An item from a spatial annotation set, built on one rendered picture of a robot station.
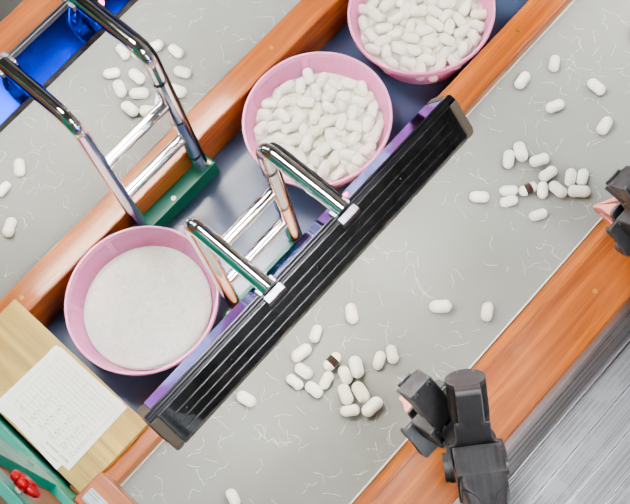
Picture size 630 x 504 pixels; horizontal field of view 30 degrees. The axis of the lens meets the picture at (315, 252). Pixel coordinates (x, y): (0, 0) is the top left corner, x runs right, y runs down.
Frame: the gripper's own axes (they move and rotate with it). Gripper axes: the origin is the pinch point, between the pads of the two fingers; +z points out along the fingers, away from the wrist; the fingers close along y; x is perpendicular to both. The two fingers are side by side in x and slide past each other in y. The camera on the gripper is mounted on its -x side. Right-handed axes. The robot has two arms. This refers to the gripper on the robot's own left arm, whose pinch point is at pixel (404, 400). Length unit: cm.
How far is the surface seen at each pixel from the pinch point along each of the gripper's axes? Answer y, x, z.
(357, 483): 13.5, 7.2, 4.0
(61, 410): 37, -24, 34
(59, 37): -3, -68, 36
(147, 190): 1, -35, 49
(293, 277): 2.1, -32.7, -6.0
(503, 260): -30.1, 2.2, 8.8
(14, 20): -7, -65, 83
